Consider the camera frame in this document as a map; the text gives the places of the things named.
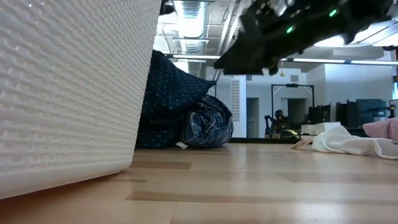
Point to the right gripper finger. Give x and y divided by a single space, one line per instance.
245 63

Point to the blue plaid shirt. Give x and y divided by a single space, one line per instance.
208 124

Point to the navy dotted garment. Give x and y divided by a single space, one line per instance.
168 93

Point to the long white sock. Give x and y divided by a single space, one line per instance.
339 143

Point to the pink garment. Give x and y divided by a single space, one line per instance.
382 129

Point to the black background robot arm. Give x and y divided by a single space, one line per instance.
377 109

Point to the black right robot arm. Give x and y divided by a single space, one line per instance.
360 12

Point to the white pillar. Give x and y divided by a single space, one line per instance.
242 109

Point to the long strip light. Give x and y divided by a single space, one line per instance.
318 60
373 62
196 57

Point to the person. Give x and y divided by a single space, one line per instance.
279 115

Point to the small domed object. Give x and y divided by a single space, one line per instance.
289 133

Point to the black monitors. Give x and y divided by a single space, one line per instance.
320 114

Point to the large white box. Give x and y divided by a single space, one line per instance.
328 127

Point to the dark cabinets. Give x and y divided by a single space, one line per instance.
370 112

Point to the white plastic bin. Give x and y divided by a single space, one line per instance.
62 93

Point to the black background frame stand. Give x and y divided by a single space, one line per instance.
292 85

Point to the silver spiral ceiling duct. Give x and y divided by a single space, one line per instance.
190 18

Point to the black aluminium table frame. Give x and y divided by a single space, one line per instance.
264 140

